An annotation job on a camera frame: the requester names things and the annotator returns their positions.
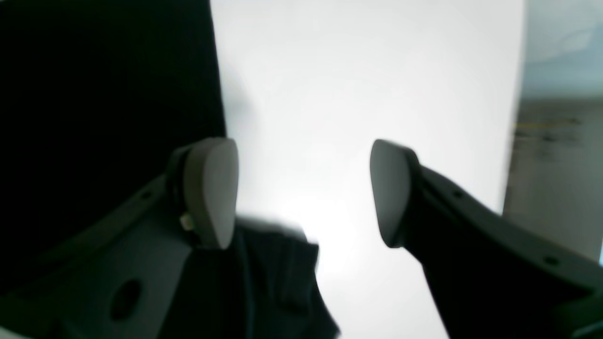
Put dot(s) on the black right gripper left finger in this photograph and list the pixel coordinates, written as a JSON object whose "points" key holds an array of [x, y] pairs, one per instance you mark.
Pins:
{"points": [[117, 279]]}

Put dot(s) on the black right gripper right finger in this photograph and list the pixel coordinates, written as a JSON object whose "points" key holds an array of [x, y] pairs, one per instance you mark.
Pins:
{"points": [[489, 279]]}

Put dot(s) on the black T-shirt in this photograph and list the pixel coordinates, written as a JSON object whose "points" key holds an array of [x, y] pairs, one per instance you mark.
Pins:
{"points": [[96, 95]]}

